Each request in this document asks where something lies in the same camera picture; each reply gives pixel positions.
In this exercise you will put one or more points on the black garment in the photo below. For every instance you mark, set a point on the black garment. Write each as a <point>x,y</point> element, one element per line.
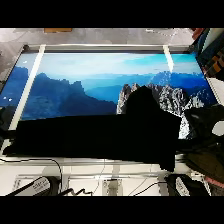
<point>100,140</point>

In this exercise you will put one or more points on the pink garment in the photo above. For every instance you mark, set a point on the pink garment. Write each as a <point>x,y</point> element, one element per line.
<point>215,182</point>

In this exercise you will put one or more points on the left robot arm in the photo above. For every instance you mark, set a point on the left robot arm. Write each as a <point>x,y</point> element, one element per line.
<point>40,185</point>

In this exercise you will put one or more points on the heap of clothes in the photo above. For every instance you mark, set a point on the heap of clothes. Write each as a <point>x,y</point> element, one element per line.
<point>215,61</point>

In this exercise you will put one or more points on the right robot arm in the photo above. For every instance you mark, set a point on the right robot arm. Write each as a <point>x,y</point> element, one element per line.
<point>218,128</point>

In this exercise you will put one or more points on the brown garment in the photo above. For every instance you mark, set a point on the brown garment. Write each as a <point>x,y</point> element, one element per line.
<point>204,164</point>

